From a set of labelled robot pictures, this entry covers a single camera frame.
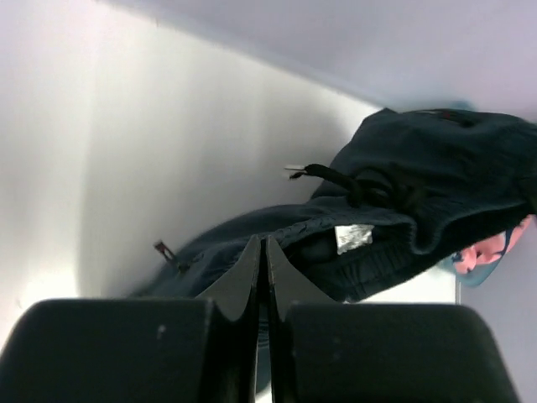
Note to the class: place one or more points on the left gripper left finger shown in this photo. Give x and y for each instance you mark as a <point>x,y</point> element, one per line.
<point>201,349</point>

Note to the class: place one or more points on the navy blue shorts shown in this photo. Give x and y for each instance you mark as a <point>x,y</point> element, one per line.
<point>409,190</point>

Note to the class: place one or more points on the pink patterned shorts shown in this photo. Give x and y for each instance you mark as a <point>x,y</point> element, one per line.
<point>486,254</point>

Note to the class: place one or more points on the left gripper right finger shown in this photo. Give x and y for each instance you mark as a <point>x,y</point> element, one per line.
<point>325,351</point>

